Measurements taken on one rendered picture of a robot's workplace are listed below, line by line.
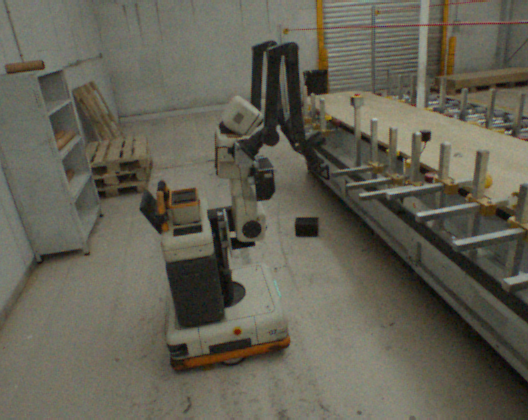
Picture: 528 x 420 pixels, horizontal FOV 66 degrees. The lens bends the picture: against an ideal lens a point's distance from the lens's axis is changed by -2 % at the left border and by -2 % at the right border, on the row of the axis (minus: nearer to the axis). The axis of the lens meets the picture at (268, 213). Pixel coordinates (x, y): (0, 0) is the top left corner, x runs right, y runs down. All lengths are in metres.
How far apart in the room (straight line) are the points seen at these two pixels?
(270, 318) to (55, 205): 2.24
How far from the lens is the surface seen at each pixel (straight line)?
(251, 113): 2.00
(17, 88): 3.65
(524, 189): 1.69
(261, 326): 2.28
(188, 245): 2.01
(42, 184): 3.79
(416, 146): 2.27
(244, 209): 2.13
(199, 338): 2.28
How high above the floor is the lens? 1.70
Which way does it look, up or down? 25 degrees down
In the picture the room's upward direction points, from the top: 6 degrees counter-clockwise
